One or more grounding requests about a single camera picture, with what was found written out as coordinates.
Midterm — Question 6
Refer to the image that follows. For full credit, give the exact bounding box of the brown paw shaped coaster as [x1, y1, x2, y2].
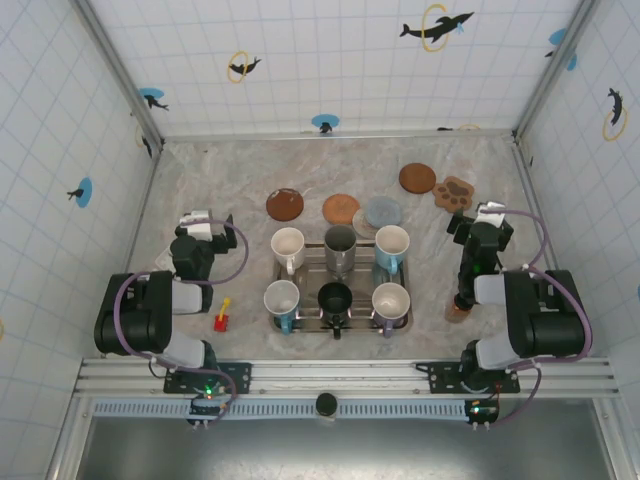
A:
[431, 175, 475, 211]

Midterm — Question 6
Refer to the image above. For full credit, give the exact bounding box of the white ceramic mug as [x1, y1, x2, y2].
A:
[270, 227, 307, 276]

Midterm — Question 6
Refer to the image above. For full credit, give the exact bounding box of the brown round cork coaster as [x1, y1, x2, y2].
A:
[398, 162, 438, 195]

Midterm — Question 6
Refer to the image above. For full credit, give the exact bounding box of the light blue mug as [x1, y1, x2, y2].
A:
[373, 224, 411, 276]

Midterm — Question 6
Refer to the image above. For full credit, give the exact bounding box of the dark wooden round coaster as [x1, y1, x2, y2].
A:
[265, 187, 306, 222]

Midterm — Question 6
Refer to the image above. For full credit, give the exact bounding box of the blue woven cotton coaster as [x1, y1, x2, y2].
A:
[364, 195, 404, 227]

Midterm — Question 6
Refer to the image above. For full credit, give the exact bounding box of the teal mug white inside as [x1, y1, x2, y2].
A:
[263, 279, 301, 336]

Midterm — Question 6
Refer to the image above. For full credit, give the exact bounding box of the multicolour woven cotton coaster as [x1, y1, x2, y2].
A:
[351, 207, 381, 240]

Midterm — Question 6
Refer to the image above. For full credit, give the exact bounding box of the purple mug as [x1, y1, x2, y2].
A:
[370, 282, 412, 339]

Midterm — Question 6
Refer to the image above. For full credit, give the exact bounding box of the woven rattan coaster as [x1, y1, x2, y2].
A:
[322, 193, 362, 226]

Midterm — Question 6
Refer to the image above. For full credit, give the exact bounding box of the stainless steel cup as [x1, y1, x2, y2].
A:
[323, 224, 359, 279]

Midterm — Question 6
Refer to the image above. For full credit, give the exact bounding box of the black cup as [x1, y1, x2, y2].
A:
[317, 281, 354, 341]

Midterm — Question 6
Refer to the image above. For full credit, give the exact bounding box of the red yellow toy shovel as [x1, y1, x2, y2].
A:
[213, 297, 233, 333]

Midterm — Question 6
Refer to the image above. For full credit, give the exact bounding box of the spice jar black lid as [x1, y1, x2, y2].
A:
[444, 294, 474, 325]

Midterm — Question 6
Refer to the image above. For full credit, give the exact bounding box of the stainless steel tray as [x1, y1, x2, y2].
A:
[269, 242, 415, 335]

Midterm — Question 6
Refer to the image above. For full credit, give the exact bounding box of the seal blue patch sticker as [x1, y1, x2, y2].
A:
[67, 176, 94, 207]

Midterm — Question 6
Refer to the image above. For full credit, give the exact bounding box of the shark blue patch sticker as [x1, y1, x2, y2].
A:
[138, 87, 170, 112]

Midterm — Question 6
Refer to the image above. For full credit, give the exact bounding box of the green circuit board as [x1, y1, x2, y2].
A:
[464, 399, 500, 426]
[188, 393, 231, 426]

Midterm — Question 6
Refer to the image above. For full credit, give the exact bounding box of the penguin blue patch sticker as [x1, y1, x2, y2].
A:
[310, 113, 341, 135]

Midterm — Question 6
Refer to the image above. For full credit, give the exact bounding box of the black round knob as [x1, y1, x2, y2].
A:
[314, 392, 339, 417]

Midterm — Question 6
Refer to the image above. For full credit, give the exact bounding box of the blue patch corner sticker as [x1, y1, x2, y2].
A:
[544, 28, 579, 72]

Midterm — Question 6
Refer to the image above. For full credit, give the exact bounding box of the grey metal front panel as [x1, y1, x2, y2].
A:
[49, 417, 621, 480]

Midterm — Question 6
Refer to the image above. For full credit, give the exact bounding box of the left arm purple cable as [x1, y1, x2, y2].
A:
[113, 218, 250, 426]

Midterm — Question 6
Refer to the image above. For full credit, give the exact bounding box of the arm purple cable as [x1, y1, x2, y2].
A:
[492, 208, 595, 427]
[113, 218, 250, 426]

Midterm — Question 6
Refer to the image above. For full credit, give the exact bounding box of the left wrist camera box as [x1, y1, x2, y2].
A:
[180, 209, 224, 241]

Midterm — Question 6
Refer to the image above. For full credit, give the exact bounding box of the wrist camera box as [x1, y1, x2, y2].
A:
[180, 209, 224, 241]
[473, 201, 507, 226]

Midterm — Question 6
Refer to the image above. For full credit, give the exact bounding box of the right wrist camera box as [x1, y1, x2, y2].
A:
[473, 201, 507, 226]

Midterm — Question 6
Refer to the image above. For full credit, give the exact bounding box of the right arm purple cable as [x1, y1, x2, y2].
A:
[492, 208, 595, 427]

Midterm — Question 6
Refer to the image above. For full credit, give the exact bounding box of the aluminium side rail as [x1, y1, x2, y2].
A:
[512, 132, 561, 274]
[102, 149, 166, 357]

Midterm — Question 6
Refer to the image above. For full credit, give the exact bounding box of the black fish yellow ring sticker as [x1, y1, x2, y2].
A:
[134, 124, 154, 159]

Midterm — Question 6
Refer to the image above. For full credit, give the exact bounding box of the aluminium back wall rail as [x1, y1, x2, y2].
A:
[162, 127, 517, 142]

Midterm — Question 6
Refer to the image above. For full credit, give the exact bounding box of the aluminium corner post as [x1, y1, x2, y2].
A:
[513, 0, 599, 137]
[74, 0, 165, 154]

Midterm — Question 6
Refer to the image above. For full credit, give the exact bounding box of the upright dolphin yellow ring sticker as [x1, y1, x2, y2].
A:
[602, 87, 629, 142]

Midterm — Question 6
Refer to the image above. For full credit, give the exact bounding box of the grey slotted cable duct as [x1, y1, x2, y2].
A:
[92, 398, 501, 420]

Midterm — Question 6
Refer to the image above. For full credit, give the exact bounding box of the small dolphin yellow ring sticker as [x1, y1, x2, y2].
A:
[227, 49, 263, 84]

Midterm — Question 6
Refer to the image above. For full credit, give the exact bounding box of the aluminium front frame rail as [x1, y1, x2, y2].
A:
[74, 357, 624, 399]

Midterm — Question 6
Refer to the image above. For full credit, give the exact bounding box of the large dolphin yellow ring sticker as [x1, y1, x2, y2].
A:
[398, 3, 475, 54]

